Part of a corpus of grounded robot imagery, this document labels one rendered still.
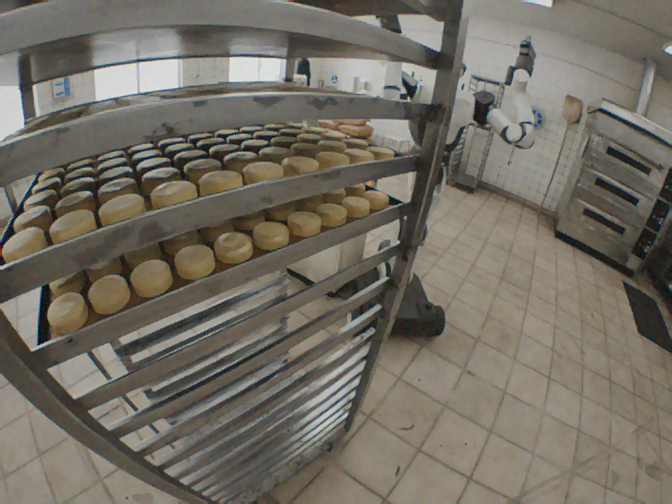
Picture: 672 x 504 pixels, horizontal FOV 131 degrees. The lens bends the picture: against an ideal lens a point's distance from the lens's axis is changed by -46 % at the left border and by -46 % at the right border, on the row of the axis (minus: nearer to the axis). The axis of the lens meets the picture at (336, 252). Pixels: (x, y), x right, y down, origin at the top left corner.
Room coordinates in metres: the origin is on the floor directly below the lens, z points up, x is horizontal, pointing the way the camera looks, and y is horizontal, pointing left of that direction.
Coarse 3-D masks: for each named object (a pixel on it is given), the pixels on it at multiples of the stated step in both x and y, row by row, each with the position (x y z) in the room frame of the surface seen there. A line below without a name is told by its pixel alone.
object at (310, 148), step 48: (144, 144) 0.45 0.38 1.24; (192, 144) 0.47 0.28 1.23; (240, 144) 0.47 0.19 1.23; (288, 144) 0.47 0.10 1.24; (336, 144) 0.49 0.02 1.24; (48, 192) 0.22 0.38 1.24; (96, 192) 0.27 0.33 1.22; (144, 192) 0.27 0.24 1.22; (192, 192) 0.24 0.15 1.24; (48, 240) 0.15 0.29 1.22
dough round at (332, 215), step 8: (320, 208) 0.42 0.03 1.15; (328, 208) 0.42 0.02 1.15; (336, 208) 0.42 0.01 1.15; (344, 208) 0.43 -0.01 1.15; (320, 216) 0.40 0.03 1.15; (328, 216) 0.40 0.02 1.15; (336, 216) 0.40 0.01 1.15; (344, 216) 0.41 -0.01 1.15; (328, 224) 0.39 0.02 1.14; (336, 224) 0.40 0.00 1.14
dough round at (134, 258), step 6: (150, 246) 0.26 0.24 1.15; (156, 246) 0.26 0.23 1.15; (132, 252) 0.24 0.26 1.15; (138, 252) 0.24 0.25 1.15; (144, 252) 0.24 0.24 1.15; (150, 252) 0.24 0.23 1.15; (156, 252) 0.25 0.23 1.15; (126, 258) 0.23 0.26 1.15; (132, 258) 0.23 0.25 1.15; (138, 258) 0.23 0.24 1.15; (144, 258) 0.23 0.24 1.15; (150, 258) 0.24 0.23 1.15; (156, 258) 0.25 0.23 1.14; (132, 264) 0.23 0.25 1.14; (138, 264) 0.23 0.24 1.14
